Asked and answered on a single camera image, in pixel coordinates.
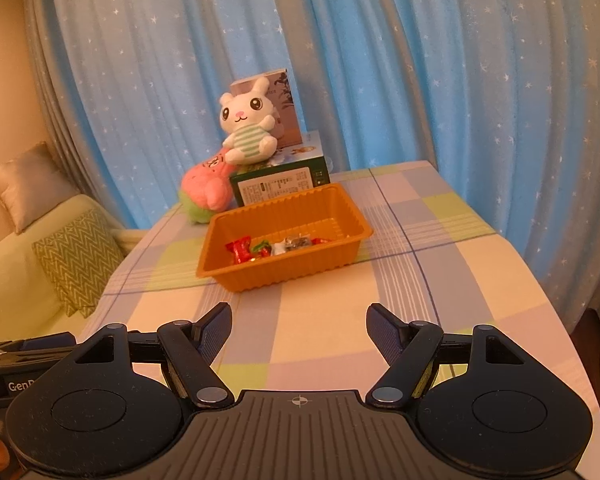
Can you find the beige satin cushion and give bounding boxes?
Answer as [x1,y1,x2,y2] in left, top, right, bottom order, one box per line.
[0,141,81,235]

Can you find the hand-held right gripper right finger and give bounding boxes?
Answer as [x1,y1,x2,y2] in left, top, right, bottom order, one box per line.
[365,302,528,408]

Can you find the light green sofa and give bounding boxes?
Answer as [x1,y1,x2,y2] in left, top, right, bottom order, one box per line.
[0,192,146,348]

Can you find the blue star-print curtain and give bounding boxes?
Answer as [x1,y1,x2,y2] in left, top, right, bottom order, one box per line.
[45,0,600,331]

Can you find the pink star plush toy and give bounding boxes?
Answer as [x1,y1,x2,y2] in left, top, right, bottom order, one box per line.
[180,149,233,225]

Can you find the grey curtain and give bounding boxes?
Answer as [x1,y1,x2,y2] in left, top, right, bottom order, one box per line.
[22,0,131,231]

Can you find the silver dark snack packet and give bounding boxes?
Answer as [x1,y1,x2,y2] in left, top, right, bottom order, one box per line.
[275,234,314,256]

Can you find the white bunny plush toy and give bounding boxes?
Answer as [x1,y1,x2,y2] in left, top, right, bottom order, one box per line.
[217,76,277,165]

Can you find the green chevron cushion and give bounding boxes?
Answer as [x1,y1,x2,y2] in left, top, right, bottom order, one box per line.
[32,207,127,318]

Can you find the green printed carton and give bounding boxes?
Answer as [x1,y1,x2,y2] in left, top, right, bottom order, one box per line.
[228,130,331,208]

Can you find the tall printed box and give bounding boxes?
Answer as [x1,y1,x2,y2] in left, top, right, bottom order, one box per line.
[230,67,302,150]

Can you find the orange plastic tray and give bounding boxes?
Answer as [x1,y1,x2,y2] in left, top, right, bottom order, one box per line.
[196,183,374,293]

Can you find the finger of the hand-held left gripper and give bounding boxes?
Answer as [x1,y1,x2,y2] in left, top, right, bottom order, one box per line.
[19,331,78,354]

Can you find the small red candy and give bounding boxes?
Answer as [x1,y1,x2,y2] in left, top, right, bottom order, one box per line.
[224,236,254,266]

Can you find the plaid tablecloth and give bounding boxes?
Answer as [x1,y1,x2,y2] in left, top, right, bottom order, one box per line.
[75,160,600,461]

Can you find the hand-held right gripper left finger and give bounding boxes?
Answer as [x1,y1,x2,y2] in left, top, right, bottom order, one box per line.
[72,302,233,408]

